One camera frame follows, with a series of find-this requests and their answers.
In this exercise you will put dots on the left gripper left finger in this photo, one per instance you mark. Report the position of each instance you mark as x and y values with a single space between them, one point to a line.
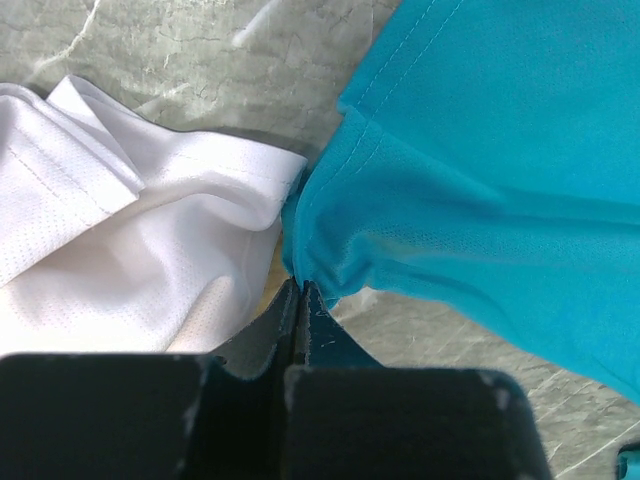
151 416

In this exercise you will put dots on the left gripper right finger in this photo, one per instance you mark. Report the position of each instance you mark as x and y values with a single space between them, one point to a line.
349 417

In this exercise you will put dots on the teal t shirt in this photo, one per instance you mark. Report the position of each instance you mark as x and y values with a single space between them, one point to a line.
488 158

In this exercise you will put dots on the white t shirt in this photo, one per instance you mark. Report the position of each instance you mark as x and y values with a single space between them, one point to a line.
119 235

